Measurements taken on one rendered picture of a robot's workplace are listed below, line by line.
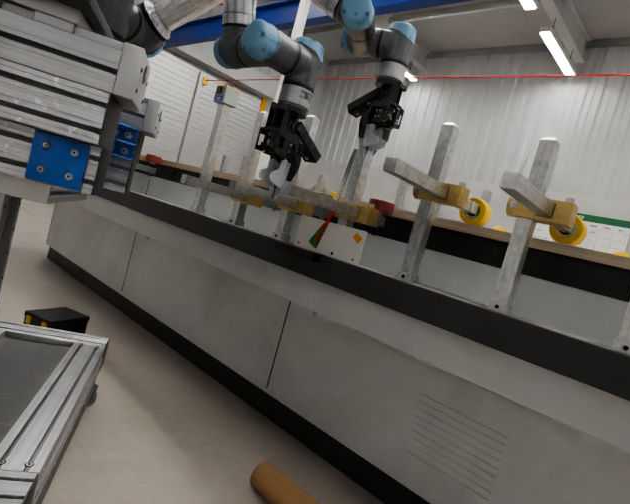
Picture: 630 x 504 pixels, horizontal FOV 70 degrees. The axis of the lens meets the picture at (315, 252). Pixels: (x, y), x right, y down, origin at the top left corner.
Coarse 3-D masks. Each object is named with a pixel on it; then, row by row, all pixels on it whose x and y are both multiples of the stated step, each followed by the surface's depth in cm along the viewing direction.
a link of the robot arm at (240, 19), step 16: (224, 0) 101; (240, 0) 99; (256, 0) 103; (224, 16) 101; (240, 16) 100; (224, 32) 102; (240, 32) 101; (224, 48) 103; (224, 64) 106; (240, 64) 102
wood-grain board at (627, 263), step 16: (144, 160) 254; (224, 176) 205; (240, 176) 198; (432, 224) 136; (448, 224) 133; (464, 224) 130; (496, 240) 126; (544, 240) 116; (576, 256) 111; (592, 256) 108; (608, 256) 106; (624, 256) 104
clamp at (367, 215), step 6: (354, 204) 131; (360, 210) 130; (366, 210) 128; (372, 210) 129; (378, 210) 131; (336, 216) 135; (342, 216) 134; (348, 216) 132; (360, 216) 129; (366, 216) 128; (372, 216) 129; (360, 222) 129; (366, 222) 128; (372, 222) 130
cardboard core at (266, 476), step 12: (264, 468) 128; (276, 468) 129; (252, 480) 128; (264, 480) 125; (276, 480) 124; (288, 480) 125; (264, 492) 124; (276, 492) 122; (288, 492) 121; (300, 492) 121
